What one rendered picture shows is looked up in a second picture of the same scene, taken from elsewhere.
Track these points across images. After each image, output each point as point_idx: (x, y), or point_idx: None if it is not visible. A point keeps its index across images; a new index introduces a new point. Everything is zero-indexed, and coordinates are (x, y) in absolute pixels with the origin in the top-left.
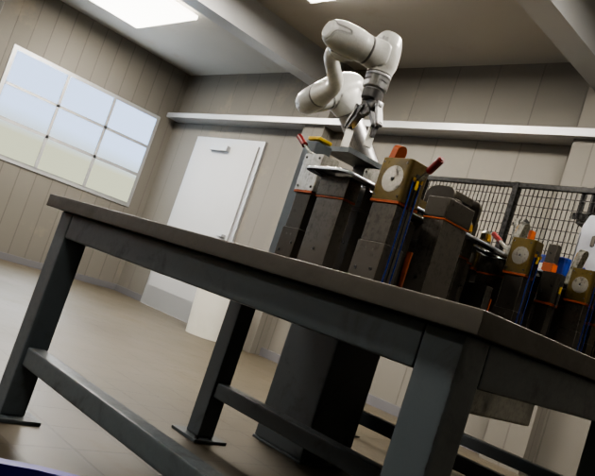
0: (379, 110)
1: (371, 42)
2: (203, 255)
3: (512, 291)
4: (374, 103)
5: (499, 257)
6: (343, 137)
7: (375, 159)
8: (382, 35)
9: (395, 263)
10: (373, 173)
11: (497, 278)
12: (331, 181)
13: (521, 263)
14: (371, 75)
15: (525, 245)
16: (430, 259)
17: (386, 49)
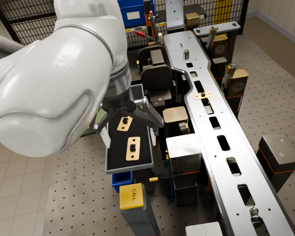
0: (151, 110)
1: (106, 55)
2: None
3: (235, 103)
4: (135, 105)
5: (189, 71)
6: (104, 141)
7: (22, 47)
8: (84, 5)
9: None
10: (185, 158)
11: (200, 86)
12: None
13: (240, 90)
14: (114, 83)
15: (241, 80)
16: (283, 184)
17: (119, 33)
